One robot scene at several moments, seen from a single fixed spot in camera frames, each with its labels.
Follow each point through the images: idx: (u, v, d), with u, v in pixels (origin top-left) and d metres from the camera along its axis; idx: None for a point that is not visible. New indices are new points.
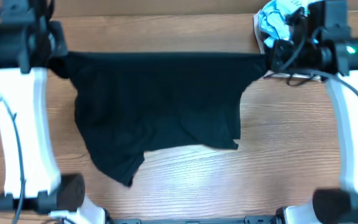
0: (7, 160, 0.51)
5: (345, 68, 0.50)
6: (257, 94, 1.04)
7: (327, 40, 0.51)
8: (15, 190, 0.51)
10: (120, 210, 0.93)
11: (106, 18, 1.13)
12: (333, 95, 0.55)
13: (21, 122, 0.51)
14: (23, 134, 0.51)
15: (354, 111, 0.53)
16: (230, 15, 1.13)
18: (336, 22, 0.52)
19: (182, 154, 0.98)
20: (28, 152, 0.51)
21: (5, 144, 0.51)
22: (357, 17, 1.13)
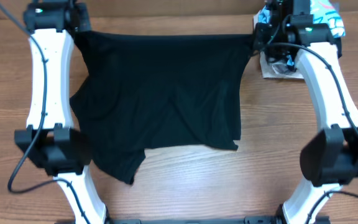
0: (34, 98, 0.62)
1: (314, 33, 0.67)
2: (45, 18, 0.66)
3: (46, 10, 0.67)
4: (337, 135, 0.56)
5: (307, 42, 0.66)
6: (256, 96, 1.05)
7: (293, 25, 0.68)
8: (36, 124, 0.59)
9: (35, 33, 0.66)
10: (120, 211, 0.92)
11: (106, 18, 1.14)
12: (304, 66, 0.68)
13: (50, 66, 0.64)
14: (50, 75, 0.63)
15: (318, 70, 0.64)
16: (229, 17, 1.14)
18: (302, 9, 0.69)
19: (182, 154, 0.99)
20: (51, 95, 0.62)
21: (34, 84, 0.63)
22: (356, 18, 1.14)
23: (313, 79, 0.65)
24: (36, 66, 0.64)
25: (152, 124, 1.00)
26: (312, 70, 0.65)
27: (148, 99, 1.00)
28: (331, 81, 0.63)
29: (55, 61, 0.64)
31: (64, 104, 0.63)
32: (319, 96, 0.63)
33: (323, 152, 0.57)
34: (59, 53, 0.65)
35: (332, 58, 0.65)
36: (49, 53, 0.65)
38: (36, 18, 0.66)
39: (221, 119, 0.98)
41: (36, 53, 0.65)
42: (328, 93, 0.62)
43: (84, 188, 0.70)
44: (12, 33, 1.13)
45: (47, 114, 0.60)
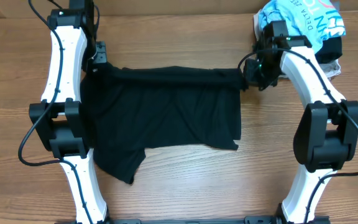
0: (50, 78, 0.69)
1: (292, 42, 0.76)
2: (64, 18, 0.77)
3: (67, 12, 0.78)
4: (321, 110, 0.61)
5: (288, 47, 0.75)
6: (256, 95, 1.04)
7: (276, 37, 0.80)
8: (50, 99, 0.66)
9: (56, 28, 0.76)
10: (120, 210, 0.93)
11: (105, 18, 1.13)
12: (289, 66, 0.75)
13: (67, 55, 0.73)
14: (65, 61, 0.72)
15: (299, 64, 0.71)
16: (230, 16, 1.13)
18: (281, 32, 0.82)
19: (182, 154, 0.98)
20: (65, 76, 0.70)
21: (51, 68, 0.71)
22: (357, 17, 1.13)
23: (296, 72, 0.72)
24: (54, 55, 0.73)
25: (152, 124, 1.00)
26: (294, 65, 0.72)
27: (150, 98, 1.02)
28: (312, 72, 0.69)
29: (71, 51, 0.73)
31: (76, 85, 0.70)
32: (302, 86, 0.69)
33: (310, 125, 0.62)
34: (74, 45, 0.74)
35: (311, 55, 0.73)
36: (67, 43, 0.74)
38: (58, 18, 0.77)
39: (221, 119, 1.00)
41: (55, 44, 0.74)
42: (312, 79, 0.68)
43: (87, 175, 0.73)
44: (11, 32, 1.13)
45: (60, 91, 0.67)
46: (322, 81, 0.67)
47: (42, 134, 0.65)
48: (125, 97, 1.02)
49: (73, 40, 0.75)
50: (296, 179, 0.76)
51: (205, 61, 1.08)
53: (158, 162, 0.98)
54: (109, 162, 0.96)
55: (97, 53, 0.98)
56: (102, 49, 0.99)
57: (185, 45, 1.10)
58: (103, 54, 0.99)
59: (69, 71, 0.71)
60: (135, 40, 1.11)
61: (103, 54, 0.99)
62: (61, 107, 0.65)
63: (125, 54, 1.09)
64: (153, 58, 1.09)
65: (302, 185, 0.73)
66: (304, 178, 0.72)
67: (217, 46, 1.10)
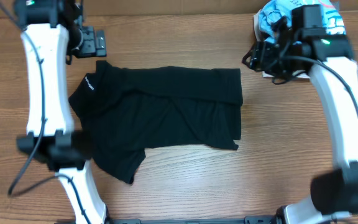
0: (33, 104, 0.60)
1: (330, 48, 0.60)
2: (36, 10, 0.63)
3: (38, 2, 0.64)
4: (355, 177, 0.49)
5: (323, 57, 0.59)
6: (256, 95, 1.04)
7: (307, 37, 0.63)
8: (36, 130, 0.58)
9: (27, 28, 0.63)
10: (120, 210, 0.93)
11: (105, 18, 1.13)
12: (321, 84, 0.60)
13: (46, 66, 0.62)
14: (46, 76, 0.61)
15: (335, 90, 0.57)
16: (230, 16, 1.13)
18: (314, 22, 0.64)
19: (182, 154, 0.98)
20: (50, 98, 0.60)
21: (31, 87, 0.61)
22: (357, 17, 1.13)
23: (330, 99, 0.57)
24: (32, 67, 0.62)
25: (152, 124, 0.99)
26: (329, 91, 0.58)
27: (150, 98, 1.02)
28: (350, 105, 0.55)
29: (51, 61, 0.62)
31: (63, 107, 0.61)
32: (335, 121, 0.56)
33: (339, 191, 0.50)
34: (55, 53, 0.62)
35: (350, 78, 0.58)
36: (45, 53, 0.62)
38: (27, 11, 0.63)
39: (221, 119, 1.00)
41: (31, 52, 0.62)
42: (349, 119, 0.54)
43: (86, 185, 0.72)
44: (11, 32, 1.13)
45: (46, 119, 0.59)
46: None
47: (39, 158, 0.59)
48: (125, 97, 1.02)
49: (53, 45, 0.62)
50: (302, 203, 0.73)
51: (205, 61, 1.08)
53: (158, 162, 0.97)
54: (108, 162, 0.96)
55: (84, 40, 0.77)
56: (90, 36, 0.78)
57: (184, 45, 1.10)
58: (91, 42, 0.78)
59: (53, 89, 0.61)
60: (135, 40, 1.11)
61: (91, 42, 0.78)
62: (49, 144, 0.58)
63: (125, 55, 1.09)
64: (153, 58, 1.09)
65: (311, 216, 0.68)
66: (315, 212, 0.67)
67: (217, 46, 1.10)
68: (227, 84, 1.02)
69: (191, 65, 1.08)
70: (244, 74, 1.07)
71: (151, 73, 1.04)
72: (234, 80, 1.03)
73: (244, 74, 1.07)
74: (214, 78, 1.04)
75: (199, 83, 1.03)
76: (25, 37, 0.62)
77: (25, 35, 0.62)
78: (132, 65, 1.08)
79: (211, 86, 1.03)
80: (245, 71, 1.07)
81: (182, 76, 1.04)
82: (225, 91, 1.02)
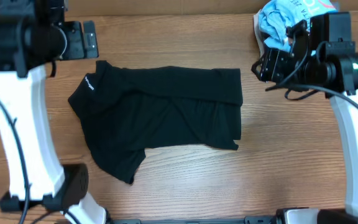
0: (12, 169, 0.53)
1: None
2: None
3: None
4: None
5: (351, 87, 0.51)
6: (256, 95, 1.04)
7: (331, 55, 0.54)
8: (21, 193, 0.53)
9: None
10: (120, 210, 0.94)
11: (105, 18, 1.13)
12: (342, 116, 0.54)
13: (22, 126, 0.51)
14: (23, 137, 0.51)
15: None
16: (230, 15, 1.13)
18: (340, 35, 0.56)
19: (182, 154, 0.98)
20: (32, 165, 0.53)
21: (7, 149, 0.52)
22: (357, 17, 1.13)
23: (351, 138, 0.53)
24: (2, 124, 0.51)
25: (152, 124, 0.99)
26: (353, 130, 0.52)
27: (150, 98, 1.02)
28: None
29: (27, 121, 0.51)
31: (50, 167, 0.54)
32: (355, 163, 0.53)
33: None
34: (29, 107, 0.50)
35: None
36: (16, 110, 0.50)
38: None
39: (221, 119, 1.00)
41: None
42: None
43: (81, 212, 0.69)
44: None
45: (32, 184, 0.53)
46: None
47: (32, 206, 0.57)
48: (125, 97, 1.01)
49: None
50: (305, 216, 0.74)
51: (205, 61, 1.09)
53: (158, 162, 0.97)
54: (108, 162, 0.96)
55: (69, 42, 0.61)
56: (74, 35, 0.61)
57: (185, 45, 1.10)
58: (78, 43, 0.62)
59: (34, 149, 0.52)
60: (135, 40, 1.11)
61: (79, 45, 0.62)
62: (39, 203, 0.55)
63: (125, 55, 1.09)
64: (153, 58, 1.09)
65: None
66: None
67: (217, 46, 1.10)
68: (227, 84, 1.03)
69: (191, 65, 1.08)
70: (244, 74, 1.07)
71: (151, 73, 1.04)
72: (234, 80, 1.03)
73: (244, 74, 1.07)
74: (214, 78, 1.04)
75: (199, 83, 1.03)
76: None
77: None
78: (133, 65, 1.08)
79: (211, 86, 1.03)
80: (245, 71, 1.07)
81: (181, 76, 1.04)
82: (225, 91, 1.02)
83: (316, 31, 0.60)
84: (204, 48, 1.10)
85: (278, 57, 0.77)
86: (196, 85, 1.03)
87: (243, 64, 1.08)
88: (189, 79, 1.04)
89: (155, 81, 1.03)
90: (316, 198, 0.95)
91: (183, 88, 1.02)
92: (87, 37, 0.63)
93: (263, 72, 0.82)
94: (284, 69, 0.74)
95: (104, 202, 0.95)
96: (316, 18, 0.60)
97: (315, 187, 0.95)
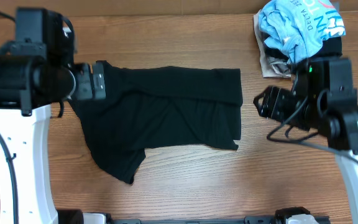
0: (4, 203, 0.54)
1: None
2: (7, 89, 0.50)
3: (1, 73, 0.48)
4: None
5: (357, 146, 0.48)
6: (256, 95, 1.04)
7: (333, 107, 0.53)
8: None
9: None
10: (121, 210, 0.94)
11: (105, 18, 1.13)
12: (348, 177, 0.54)
13: (18, 163, 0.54)
14: (18, 174, 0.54)
15: None
16: (230, 15, 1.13)
18: (341, 83, 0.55)
19: (182, 154, 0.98)
20: (24, 201, 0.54)
21: (1, 185, 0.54)
22: (357, 17, 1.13)
23: None
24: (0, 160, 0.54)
25: (151, 124, 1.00)
26: None
27: (150, 98, 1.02)
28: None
29: (25, 158, 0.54)
31: (42, 208, 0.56)
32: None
33: None
34: (29, 145, 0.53)
35: None
36: (16, 147, 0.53)
38: None
39: (221, 119, 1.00)
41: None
42: None
43: None
44: None
45: None
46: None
47: None
48: (125, 97, 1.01)
49: (27, 138, 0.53)
50: None
51: (205, 61, 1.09)
53: (158, 162, 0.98)
54: (108, 162, 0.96)
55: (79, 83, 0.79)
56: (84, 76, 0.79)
57: (185, 45, 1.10)
58: (87, 85, 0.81)
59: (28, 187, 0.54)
60: (135, 41, 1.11)
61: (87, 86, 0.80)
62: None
63: (125, 55, 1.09)
64: (153, 58, 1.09)
65: None
66: None
67: (216, 46, 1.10)
68: (227, 83, 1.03)
69: (191, 64, 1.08)
70: (244, 74, 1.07)
71: (151, 73, 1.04)
72: (234, 79, 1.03)
73: (244, 74, 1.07)
74: (214, 78, 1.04)
75: (199, 83, 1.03)
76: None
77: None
78: (133, 65, 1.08)
79: (211, 85, 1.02)
80: (244, 71, 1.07)
81: (181, 75, 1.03)
82: (225, 90, 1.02)
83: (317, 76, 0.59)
84: (204, 48, 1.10)
85: (280, 95, 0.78)
86: (196, 84, 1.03)
87: (243, 64, 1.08)
88: (189, 79, 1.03)
89: (154, 80, 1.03)
90: (315, 198, 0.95)
91: (183, 88, 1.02)
92: (97, 79, 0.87)
93: (263, 108, 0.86)
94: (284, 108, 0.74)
95: (104, 203, 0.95)
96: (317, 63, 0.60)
97: (315, 187, 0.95)
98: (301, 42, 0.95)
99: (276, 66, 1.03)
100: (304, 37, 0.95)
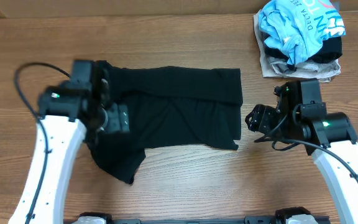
0: (25, 194, 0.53)
1: (333, 130, 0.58)
2: (60, 104, 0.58)
3: (63, 96, 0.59)
4: None
5: (325, 140, 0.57)
6: (256, 95, 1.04)
7: (306, 116, 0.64)
8: None
9: (45, 117, 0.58)
10: (121, 210, 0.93)
11: (105, 18, 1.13)
12: (324, 168, 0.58)
13: (53, 158, 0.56)
14: (49, 168, 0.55)
15: (341, 177, 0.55)
16: (230, 16, 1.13)
18: (312, 98, 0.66)
19: (182, 154, 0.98)
20: (46, 193, 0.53)
21: (30, 176, 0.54)
22: (357, 17, 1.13)
23: (336, 186, 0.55)
24: (38, 155, 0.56)
25: (152, 124, 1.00)
26: (335, 179, 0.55)
27: (150, 98, 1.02)
28: None
29: (59, 155, 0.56)
31: (58, 208, 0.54)
32: (345, 212, 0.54)
33: None
34: (66, 144, 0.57)
35: (355, 158, 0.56)
36: (56, 143, 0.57)
38: (50, 104, 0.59)
39: (221, 119, 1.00)
41: (41, 140, 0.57)
42: None
43: None
44: (10, 32, 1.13)
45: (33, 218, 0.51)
46: None
47: None
48: (125, 98, 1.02)
49: (66, 137, 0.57)
50: None
51: (205, 61, 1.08)
53: (158, 162, 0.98)
54: (109, 162, 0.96)
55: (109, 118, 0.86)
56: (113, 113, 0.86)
57: (185, 45, 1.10)
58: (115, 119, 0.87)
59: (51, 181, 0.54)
60: (135, 40, 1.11)
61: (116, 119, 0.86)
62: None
63: (125, 55, 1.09)
64: (153, 58, 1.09)
65: None
66: None
67: (216, 46, 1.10)
68: (227, 84, 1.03)
69: (191, 64, 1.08)
70: (244, 74, 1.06)
71: (151, 73, 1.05)
72: (233, 80, 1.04)
73: (244, 74, 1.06)
74: (214, 78, 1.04)
75: (199, 84, 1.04)
76: (38, 126, 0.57)
77: (41, 122, 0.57)
78: (133, 65, 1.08)
79: (211, 86, 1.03)
80: (245, 71, 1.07)
81: (181, 76, 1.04)
82: (224, 91, 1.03)
83: (291, 93, 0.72)
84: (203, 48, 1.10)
85: (266, 111, 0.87)
86: (196, 85, 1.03)
87: (243, 63, 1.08)
88: (189, 80, 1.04)
89: (155, 81, 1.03)
90: (316, 198, 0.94)
91: (183, 89, 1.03)
92: None
93: (252, 123, 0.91)
94: (271, 122, 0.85)
95: (104, 203, 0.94)
96: (289, 83, 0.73)
97: (315, 187, 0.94)
98: (301, 42, 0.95)
99: (276, 66, 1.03)
100: (304, 37, 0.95)
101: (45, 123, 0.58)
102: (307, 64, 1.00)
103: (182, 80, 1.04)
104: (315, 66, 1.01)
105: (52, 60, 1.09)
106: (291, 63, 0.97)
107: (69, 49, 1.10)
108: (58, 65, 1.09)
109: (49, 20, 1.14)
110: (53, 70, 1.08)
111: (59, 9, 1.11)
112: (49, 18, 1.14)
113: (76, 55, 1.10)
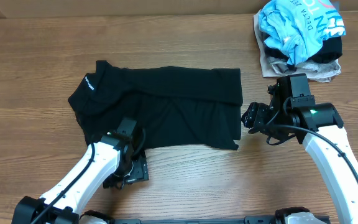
0: (62, 180, 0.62)
1: (320, 117, 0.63)
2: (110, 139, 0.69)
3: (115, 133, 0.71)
4: None
5: (314, 126, 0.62)
6: (256, 95, 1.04)
7: (295, 107, 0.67)
8: (49, 200, 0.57)
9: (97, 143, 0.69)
10: (121, 210, 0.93)
11: (106, 18, 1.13)
12: (315, 152, 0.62)
13: (94, 165, 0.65)
14: (89, 169, 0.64)
15: (331, 159, 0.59)
16: (230, 16, 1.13)
18: (301, 91, 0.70)
19: (182, 154, 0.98)
20: (79, 184, 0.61)
21: (71, 171, 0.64)
22: (357, 17, 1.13)
23: (327, 166, 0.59)
24: (82, 162, 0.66)
25: (152, 124, 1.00)
26: (325, 160, 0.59)
27: (150, 98, 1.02)
28: (347, 169, 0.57)
29: (99, 167, 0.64)
31: (84, 198, 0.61)
32: (338, 190, 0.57)
33: None
34: (108, 158, 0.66)
35: (340, 139, 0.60)
36: (100, 156, 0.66)
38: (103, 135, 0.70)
39: (221, 119, 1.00)
41: (88, 154, 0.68)
42: (348, 185, 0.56)
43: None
44: (11, 32, 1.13)
45: (64, 197, 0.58)
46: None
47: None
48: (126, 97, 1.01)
49: (107, 156, 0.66)
50: None
51: (205, 61, 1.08)
53: (158, 162, 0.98)
54: None
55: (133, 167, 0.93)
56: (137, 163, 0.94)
57: (185, 45, 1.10)
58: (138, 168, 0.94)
59: (87, 177, 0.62)
60: (135, 40, 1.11)
61: (140, 168, 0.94)
62: (56, 214, 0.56)
63: (125, 55, 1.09)
64: (153, 58, 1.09)
65: None
66: None
67: (217, 46, 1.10)
68: (227, 84, 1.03)
69: (191, 64, 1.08)
70: (244, 74, 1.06)
71: (151, 73, 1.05)
72: (232, 79, 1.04)
73: (244, 74, 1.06)
74: (214, 78, 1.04)
75: (199, 84, 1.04)
76: (91, 145, 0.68)
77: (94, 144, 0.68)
78: (133, 65, 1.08)
79: (211, 86, 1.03)
80: (245, 71, 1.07)
81: (181, 76, 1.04)
82: (225, 91, 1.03)
83: (282, 89, 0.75)
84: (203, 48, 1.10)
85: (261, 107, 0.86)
86: (196, 85, 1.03)
87: (243, 63, 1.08)
88: (189, 80, 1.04)
89: (155, 81, 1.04)
90: (316, 198, 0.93)
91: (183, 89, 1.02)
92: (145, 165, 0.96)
93: (247, 120, 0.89)
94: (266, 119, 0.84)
95: (104, 203, 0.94)
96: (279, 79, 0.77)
97: (315, 186, 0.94)
98: (301, 42, 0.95)
99: (276, 66, 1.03)
100: (304, 36, 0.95)
101: (97, 145, 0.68)
102: (307, 64, 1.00)
103: (182, 80, 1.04)
104: (315, 66, 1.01)
105: (52, 60, 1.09)
106: (291, 63, 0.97)
107: (69, 49, 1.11)
108: (58, 65, 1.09)
109: (49, 20, 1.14)
110: (53, 70, 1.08)
111: (60, 9, 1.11)
112: (49, 18, 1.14)
113: (76, 55, 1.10)
